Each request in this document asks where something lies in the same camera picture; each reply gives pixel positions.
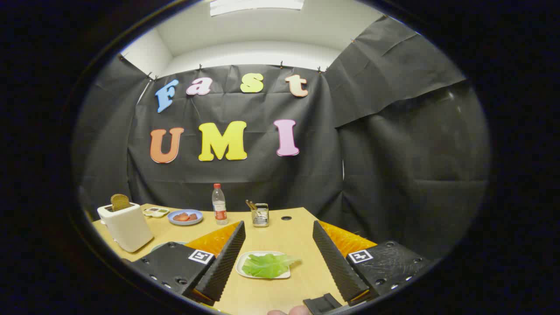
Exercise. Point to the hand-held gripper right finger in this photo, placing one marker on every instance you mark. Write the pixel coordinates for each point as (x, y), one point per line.
(332, 258)

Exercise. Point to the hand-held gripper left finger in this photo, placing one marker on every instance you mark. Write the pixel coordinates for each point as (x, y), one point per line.
(227, 258)

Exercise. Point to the green lettuce leaf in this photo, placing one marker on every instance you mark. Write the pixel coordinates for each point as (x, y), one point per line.
(267, 265)

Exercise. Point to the brown bread slice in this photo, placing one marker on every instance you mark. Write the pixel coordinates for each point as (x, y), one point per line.
(120, 202)

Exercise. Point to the white rectangular plate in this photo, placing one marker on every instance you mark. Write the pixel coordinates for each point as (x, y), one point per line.
(241, 267)

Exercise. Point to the metal mesh utensil holder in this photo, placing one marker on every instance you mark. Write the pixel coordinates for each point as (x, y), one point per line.
(260, 217)

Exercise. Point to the clear plastic water bottle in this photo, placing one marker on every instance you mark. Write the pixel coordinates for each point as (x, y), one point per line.
(219, 205)

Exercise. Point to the blue plate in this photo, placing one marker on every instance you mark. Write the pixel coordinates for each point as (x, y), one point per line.
(186, 222)

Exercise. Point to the wooden chopstick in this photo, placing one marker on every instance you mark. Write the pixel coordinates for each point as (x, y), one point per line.
(252, 203)
(248, 203)

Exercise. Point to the red tomato slice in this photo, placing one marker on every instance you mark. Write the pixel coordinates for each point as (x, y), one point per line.
(180, 216)

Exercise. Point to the small white condiment tray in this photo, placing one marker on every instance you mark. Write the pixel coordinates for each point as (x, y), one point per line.
(155, 212)

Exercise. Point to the white toaster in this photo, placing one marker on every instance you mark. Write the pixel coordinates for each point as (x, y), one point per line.
(129, 227)

